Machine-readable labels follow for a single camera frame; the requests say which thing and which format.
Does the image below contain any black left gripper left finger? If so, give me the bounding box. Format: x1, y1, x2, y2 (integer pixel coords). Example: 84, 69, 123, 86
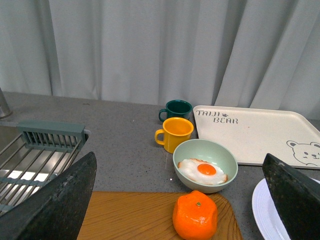
0, 152, 97, 240

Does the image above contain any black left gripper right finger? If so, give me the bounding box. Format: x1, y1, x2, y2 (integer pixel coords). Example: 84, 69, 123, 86
262, 153, 320, 240

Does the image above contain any white round plate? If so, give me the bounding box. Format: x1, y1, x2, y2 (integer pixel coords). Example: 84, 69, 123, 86
251, 177, 320, 240

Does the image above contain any orange mandarin fruit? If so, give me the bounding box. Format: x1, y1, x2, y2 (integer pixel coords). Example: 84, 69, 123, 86
172, 190, 218, 240

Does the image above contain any wooden cutting board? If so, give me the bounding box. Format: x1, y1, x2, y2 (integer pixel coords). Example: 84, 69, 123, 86
77, 191, 243, 240

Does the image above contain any green sink drying rack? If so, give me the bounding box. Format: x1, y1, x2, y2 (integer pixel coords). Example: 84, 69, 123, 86
0, 120, 90, 214

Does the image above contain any beige bear serving tray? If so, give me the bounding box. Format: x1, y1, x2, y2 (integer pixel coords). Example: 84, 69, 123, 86
193, 105, 320, 169

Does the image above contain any fake fried egg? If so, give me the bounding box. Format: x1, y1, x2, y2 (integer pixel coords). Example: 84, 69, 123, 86
177, 158, 228, 185

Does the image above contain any light green bowl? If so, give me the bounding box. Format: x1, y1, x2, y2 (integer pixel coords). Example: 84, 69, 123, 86
173, 139, 238, 194

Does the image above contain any metal faucet base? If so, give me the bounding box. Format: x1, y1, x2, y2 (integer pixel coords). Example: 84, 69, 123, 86
0, 88, 12, 119

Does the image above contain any yellow enamel mug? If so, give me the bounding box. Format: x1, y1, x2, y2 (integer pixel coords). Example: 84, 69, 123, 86
154, 117, 194, 154

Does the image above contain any white curtain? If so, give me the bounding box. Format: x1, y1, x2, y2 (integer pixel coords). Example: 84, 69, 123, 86
0, 0, 320, 120

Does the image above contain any dark green enamel mug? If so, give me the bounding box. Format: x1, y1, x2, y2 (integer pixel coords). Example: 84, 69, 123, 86
158, 99, 193, 122

